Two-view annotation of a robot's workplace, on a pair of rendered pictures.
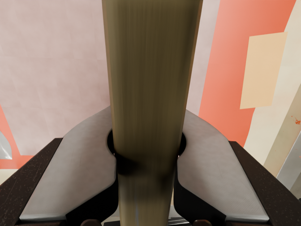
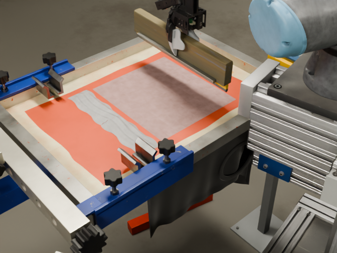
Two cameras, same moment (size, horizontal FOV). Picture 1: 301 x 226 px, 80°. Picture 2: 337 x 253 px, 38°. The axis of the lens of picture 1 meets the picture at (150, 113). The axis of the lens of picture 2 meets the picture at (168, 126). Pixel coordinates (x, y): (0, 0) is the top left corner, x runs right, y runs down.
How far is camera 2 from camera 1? 147 cm
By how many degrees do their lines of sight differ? 74
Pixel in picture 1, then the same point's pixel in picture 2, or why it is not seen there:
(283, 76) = not seen: hidden behind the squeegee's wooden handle
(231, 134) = (236, 84)
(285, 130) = (249, 70)
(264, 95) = not seen: hidden behind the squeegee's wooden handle
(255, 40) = not seen: hidden behind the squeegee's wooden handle
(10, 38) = (132, 104)
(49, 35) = (143, 97)
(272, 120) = (242, 74)
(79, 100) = (168, 106)
